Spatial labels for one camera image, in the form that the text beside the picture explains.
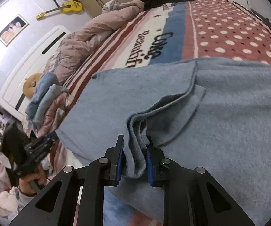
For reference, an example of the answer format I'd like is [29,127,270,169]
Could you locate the grey-blue fleece pants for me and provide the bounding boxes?
[56,58,271,225]

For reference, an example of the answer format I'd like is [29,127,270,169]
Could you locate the person's left hand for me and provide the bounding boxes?
[19,164,47,196]

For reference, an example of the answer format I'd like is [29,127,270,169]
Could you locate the white bed headboard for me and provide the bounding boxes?
[0,26,71,121]

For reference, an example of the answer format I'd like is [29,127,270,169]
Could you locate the orange plush toy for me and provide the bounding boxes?
[23,73,42,98]

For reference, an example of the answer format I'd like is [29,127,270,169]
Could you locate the pink quilted duvet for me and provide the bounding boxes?
[44,0,144,85]

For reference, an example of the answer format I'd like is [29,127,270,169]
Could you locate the yellow ukulele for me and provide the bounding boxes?
[36,0,83,20]

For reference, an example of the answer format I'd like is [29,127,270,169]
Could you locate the striped Coke Beautiful blanket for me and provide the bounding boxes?
[51,0,271,171]

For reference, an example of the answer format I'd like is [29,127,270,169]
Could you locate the framed wall photo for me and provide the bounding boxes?
[0,15,29,47]

